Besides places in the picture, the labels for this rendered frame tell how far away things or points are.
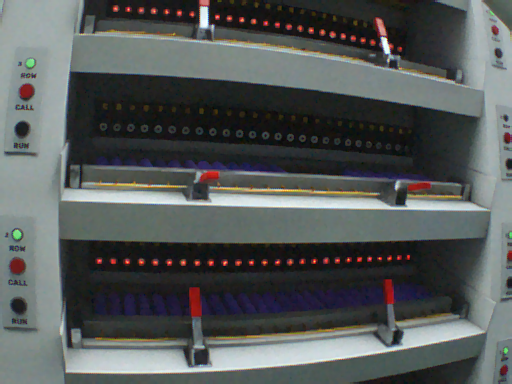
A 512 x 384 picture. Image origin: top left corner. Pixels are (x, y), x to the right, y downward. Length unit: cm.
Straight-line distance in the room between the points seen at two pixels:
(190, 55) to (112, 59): 9
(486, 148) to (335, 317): 35
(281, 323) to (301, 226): 14
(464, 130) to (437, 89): 12
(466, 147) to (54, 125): 62
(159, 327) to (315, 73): 37
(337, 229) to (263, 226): 10
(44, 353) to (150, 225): 19
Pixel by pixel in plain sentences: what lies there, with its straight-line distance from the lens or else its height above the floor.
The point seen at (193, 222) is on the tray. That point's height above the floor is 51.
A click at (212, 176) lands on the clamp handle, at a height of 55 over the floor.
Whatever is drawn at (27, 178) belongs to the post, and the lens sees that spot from 54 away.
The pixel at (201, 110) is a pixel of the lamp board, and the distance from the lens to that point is 72.
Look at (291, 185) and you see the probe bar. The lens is 63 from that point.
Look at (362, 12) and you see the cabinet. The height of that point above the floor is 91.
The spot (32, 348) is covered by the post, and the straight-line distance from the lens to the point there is 55.
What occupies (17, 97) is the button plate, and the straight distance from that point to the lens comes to 55.
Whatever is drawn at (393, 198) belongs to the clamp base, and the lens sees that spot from 65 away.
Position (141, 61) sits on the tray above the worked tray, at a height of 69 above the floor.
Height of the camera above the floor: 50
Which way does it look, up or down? 5 degrees up
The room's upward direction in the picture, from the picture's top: straight up
